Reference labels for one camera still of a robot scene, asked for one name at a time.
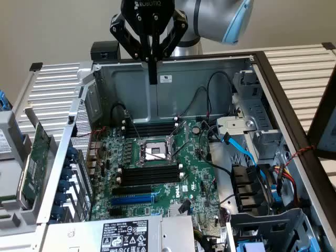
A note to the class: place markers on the green expansion card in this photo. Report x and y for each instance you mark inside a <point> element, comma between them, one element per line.
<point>36,162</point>

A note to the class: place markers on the silver power supply with label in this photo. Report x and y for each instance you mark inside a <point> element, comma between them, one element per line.
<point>78,236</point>

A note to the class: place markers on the round coin battery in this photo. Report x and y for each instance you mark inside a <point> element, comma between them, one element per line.
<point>196,130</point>

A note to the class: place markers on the black framed monitor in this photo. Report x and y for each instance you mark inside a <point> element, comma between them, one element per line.
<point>313,131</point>

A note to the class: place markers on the black case latch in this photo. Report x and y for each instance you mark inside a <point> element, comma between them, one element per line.
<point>71,119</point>

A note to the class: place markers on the blue plastic bracket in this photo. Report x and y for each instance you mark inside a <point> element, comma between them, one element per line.
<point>4,101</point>

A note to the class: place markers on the black table end cap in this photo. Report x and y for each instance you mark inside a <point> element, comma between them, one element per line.
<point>36,67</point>
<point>328,46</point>

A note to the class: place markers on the green Dell motherboard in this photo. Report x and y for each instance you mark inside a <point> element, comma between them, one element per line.
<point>191,168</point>

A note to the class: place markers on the silver CPU socket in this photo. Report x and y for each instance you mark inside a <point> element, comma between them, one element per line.
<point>155,149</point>

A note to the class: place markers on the black fan shroud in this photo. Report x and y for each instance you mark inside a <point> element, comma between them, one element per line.
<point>244,181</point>

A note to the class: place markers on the short black expansion slot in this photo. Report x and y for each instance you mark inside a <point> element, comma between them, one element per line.
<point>115,212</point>

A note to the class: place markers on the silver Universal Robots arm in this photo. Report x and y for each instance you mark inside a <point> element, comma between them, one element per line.
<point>207,18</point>

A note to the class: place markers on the blue plastic drive tray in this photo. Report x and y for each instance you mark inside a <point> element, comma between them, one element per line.
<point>249,247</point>

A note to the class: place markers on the silver hard disk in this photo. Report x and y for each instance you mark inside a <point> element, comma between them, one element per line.
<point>5,144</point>
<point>9,178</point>

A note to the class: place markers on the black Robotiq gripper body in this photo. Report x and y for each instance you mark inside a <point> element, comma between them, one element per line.
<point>147,15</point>

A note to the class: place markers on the grey plastic parts rack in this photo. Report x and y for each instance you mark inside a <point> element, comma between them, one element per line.
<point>15,218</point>

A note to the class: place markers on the silver rear port block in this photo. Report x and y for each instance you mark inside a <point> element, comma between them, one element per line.
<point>94,152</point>

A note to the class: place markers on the black box with port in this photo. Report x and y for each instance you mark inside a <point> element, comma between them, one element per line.
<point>105,50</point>

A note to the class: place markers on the silver disk bay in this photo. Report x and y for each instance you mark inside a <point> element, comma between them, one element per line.
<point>233,124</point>

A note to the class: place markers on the silver chipset heatsink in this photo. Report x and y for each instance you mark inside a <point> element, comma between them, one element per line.
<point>174,210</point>

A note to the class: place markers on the blue plastic latch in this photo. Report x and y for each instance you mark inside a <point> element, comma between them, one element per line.
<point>277,197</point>

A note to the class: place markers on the blue card retention clip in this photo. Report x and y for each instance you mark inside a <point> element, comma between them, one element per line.
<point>63,186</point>
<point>66,174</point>
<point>61,198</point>
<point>72,152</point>
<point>57,212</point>

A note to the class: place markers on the thin metal locking lever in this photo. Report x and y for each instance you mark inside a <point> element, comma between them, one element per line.
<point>134,126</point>
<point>180,150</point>

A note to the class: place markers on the long black expansion slot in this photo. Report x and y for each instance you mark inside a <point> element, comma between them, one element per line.
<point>131,190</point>

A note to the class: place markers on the long blue expansion slot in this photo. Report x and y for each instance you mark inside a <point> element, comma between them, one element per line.
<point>131,200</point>

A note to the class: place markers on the open grey PC case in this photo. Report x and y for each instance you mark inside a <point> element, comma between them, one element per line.
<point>126,89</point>

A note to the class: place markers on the grey disk cage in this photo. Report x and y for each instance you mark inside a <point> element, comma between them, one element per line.
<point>262,223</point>

